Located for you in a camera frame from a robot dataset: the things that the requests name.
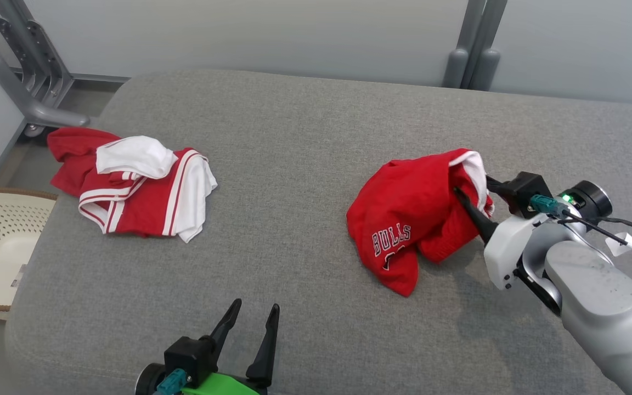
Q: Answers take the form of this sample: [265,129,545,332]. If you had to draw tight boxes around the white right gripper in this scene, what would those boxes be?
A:
[453,176,550,290]

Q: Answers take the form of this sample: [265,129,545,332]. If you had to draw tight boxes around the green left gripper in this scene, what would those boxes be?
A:
[182,299,281,395]

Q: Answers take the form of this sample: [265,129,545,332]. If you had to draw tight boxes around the red Bulls shorts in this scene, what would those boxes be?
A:
[346,148,495,297]

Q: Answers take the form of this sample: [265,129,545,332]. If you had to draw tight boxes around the red and white t-shirt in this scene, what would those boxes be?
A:
[47,127,218,243]

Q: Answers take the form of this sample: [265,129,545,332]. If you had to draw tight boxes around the grey metal wheeled stand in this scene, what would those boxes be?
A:
[0,0,92,138]

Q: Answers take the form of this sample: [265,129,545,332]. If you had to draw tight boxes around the teal right cable connector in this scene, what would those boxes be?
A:
[530,195,569,217]

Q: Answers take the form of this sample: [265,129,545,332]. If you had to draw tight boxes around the teal cable connector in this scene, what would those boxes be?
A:
[157,369,188,395]
[530,195,569,217]

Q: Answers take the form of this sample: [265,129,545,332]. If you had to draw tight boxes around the teal left cable connector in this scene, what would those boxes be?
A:
[157,369,188,395]

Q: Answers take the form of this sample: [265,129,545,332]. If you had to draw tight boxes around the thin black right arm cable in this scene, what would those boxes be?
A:
[563,208,632,297]

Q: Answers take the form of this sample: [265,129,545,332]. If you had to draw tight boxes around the white cable label tag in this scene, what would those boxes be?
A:
[606,232,632,257]

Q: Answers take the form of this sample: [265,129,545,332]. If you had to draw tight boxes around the grey vertical partition post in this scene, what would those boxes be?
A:
[442,0,509,91]

